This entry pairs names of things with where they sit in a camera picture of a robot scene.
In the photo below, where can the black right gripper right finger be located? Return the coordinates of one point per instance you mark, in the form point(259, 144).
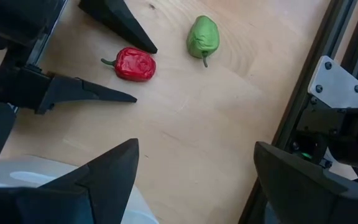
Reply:
point(315, 199)

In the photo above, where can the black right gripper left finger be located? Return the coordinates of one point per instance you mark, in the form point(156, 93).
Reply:
point(57, 205)

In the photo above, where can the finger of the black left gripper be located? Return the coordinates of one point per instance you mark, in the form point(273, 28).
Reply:
point(117, 21)
point(73, 91)

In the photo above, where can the small green pepper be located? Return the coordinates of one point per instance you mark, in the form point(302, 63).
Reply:
point(202, 37)

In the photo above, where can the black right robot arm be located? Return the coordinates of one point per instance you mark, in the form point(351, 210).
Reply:
point(322, 124)

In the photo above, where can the small red pepper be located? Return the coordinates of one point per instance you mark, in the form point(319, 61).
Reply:
point(134, 65)

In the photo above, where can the white plastic basket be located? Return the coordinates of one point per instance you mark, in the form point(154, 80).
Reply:
point(17, 174)

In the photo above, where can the silver metal bracket plate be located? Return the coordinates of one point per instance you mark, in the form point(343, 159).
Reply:
point(337, 84)

